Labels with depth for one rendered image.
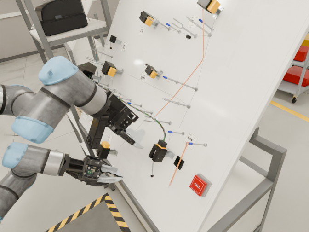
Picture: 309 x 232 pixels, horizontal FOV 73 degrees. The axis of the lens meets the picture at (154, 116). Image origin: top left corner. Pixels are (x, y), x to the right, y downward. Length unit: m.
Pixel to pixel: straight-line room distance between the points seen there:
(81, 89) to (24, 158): 0.29
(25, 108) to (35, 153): 0.21
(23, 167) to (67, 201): 1.66
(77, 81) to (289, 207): 1.96
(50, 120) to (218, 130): 0.52
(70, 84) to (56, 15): 1.13
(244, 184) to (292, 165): 1.36
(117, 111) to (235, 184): 0.77
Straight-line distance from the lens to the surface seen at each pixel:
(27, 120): 0.51
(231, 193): 1.13
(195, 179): 0.75
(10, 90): 0.61
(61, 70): 0.49
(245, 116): 0.71
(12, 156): 0.70
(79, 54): 3.79
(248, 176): 1.21
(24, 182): 0.78
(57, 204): 2.39
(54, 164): 0.70
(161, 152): 0.80
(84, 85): 0.52
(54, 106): 0.50
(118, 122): 0.60
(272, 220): 2.06
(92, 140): 0.62
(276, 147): 1.10
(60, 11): 1.61
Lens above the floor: 1.72
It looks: 34 degrees down
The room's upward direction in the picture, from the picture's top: 9 degrees counter-clockwise
